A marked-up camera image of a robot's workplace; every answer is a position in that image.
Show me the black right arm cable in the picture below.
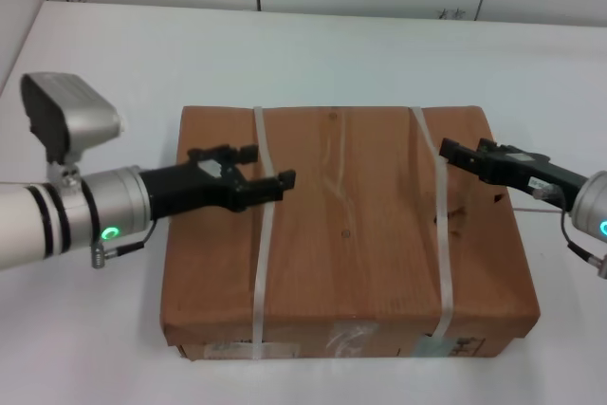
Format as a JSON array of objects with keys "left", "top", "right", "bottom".
[{"left": 561, "top": 209, "right": 607, "bottom": 281}]

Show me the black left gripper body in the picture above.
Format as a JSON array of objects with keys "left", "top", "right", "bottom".
[{"left": 139, "top": 145, "right": 250, "bottom": 227}]

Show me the brown cardboard box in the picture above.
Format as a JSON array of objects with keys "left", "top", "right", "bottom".
[{"left": 159, "top": 103, "right": 542, "bottom": 362}]

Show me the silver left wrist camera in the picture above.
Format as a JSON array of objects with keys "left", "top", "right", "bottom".
[{"left": 19, "top": 71, "right": 126, "bottom": 191}]

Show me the white plastic packing strap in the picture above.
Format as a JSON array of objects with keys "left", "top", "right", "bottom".
[
  {"left": 409, "top": 105, "right": 457, "bottom": 357},
  {"left": 250, "top": 105, "right": 279, "bottom": 361}
]

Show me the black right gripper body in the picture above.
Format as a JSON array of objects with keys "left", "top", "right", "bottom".
[{"left": 477, "top": 138, "right": 593, "bottom": 203}]

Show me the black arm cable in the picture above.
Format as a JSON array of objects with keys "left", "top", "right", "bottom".
[
  {"left": 561, "top": 209, "right": 607, "bottom": 281},
  {"left": 89, "top": 221, "right": 157, "bottom": 270}
]

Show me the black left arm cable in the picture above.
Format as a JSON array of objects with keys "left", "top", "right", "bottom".
[{"left": 89, "top": 221, "right": 157, "bottom": 270}]

